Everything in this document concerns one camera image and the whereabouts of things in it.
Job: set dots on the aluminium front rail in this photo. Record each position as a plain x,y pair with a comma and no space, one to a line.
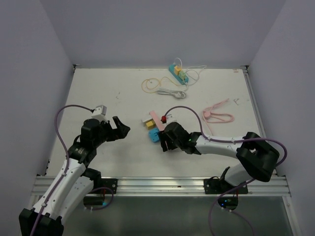
191,187

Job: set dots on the yellow plug on teal strip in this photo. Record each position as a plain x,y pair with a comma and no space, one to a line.
177,70

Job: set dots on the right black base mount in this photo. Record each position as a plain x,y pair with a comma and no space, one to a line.
214,185

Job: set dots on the pink power strip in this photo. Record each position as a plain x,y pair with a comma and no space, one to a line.
159,125

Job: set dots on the white plug adapter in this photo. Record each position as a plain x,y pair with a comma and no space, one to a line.
146,119

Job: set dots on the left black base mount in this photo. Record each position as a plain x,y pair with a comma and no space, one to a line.
111,183

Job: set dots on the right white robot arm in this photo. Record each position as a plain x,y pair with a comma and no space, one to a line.
257,158

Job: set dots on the teal power strip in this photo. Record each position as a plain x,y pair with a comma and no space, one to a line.
171,70

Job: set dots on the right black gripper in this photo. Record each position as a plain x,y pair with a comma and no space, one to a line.
164,137

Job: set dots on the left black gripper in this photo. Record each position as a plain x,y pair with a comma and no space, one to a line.
115,133

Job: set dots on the yellow plug adapter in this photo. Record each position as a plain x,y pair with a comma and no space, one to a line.
150,125

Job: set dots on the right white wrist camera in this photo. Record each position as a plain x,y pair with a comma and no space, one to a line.
167,119

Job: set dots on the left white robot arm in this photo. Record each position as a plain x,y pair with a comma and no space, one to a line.
73,182

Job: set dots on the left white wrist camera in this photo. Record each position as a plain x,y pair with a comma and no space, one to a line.
99,113

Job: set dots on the blue plug adapter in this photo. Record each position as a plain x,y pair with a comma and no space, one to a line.
154,135

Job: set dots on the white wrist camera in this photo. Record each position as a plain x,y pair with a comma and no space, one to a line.
99,113
167,119

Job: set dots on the green plug on teal strip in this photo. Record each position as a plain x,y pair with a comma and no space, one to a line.
182,75

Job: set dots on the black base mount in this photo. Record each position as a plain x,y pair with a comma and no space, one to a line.
214,185
111,183

